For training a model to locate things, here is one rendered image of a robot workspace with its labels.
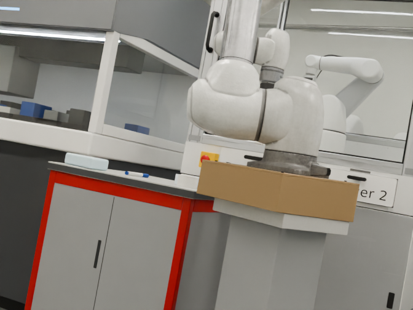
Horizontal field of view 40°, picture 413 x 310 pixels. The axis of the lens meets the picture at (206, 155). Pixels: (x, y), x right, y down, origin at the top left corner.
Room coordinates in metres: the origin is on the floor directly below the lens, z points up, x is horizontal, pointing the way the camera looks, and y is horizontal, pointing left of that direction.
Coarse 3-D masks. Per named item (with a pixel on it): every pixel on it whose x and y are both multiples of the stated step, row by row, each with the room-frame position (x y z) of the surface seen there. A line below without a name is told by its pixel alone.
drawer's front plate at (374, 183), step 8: (336, 176) 2.27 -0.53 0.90; (344, 176) 2.26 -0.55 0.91; (360, 176) 2.24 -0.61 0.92; (368, 176) 2.22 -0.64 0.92; (376, 176) 2.21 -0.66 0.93; (360, 184) 2.23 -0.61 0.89; (368, 184) 2.22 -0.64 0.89; (376, 184) 2.21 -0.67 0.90; (384, 184) 2.20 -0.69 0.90; (392, 184) 2.18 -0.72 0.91; (360, 192) 2.23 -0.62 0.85; (368, 192) 2.22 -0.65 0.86; (376, 192) 2.21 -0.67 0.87; (384, 192) 2.19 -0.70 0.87; (392, 192) 2.18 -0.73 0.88; (360, 200) 2.23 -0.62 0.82; (368, 200) 2.22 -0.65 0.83; (376, 200) 2.20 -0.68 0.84; (392, 200) 2.18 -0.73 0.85
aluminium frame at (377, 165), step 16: (224, 0) 2.56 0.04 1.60; (224, 16) 2.55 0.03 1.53; (208, 64) 2.57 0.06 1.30; (192, 128) 2.58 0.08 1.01; (208, 144) 2.53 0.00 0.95; (224, 144) 2.50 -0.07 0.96; (240, 144) 2.48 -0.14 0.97; (256, 144) 2.44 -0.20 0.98; (320, 160) 2.32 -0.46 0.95; (336, 160) 2.30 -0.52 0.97; (352, 160) 2.27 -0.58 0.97; (368, 160) 2.24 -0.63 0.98; (384, 160) 2.23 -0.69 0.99
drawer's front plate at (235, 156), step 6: (222, 150) 2.14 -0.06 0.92; (228, 150) 2.13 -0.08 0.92; (234, 150) 2.12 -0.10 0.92; (240, 150) 2.11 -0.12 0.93; (222, 156) 2.14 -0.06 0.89; (228, 156) 2.13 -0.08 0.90; (234, 156) 2.12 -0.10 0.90; (240, 156) 2.11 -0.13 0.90; (258, 156) 2.08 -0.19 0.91; (234, 162) 2.11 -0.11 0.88; (240, 162) 2.10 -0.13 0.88; (246, 162) 2.09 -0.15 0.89
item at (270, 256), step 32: (256, 224) 1.59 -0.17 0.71; (288, 224) 1.47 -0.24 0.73; (320, 224) 1.56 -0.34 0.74; (224, 256) 1.67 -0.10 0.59; (256, 256) 1.57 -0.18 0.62; (288, 256) 1.55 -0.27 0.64; (320, 256) 1.63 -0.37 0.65; (224, 288) 1.65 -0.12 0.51; (256, 288) 1.55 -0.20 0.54; (288, 288) 1.56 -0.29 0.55
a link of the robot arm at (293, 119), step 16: (288, 80) 1.60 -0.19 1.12; (304, 80) 1.60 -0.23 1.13; (272, 96) 1.59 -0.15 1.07; (288, 96) 1.58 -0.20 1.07; (304, 96) 1.57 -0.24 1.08; (320, 96) 1.61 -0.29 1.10; (272, 112) 1.57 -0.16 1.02; (288, 112) 1.57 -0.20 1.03; (304, 112) 1.57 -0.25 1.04; (320, 112) 1.60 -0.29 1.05; (272, 128) 1.58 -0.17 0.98; (288, 128) 1.57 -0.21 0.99; (304, 128) 1.57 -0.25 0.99; (320, 128) 1.61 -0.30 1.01; (272, 144) 1.61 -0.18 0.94; (288, 144) 1.58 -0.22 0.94; (304, 144) 1.58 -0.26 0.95
